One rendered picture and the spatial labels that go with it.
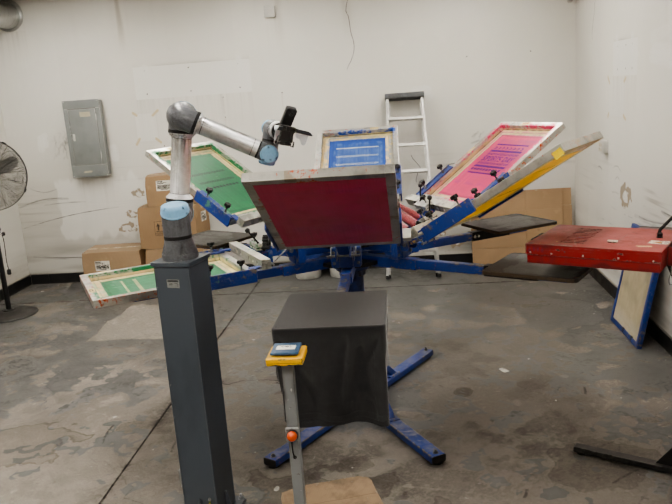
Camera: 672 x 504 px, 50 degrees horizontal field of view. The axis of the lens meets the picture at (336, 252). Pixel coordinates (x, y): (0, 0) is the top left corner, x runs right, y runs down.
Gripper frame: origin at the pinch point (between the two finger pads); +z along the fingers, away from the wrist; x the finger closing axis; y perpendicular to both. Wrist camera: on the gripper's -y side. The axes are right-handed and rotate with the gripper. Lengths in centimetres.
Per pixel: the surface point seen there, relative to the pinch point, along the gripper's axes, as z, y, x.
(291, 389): 48, 88, 1
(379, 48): -389, -78, -206
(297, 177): 15.8, 16.4, 1.4
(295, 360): 53, 75, 4
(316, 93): -415, -24, -160
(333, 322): 23, 70, -22
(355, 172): 25.3, 10.2, -17.4
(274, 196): -0.1, 26.9, 3.7
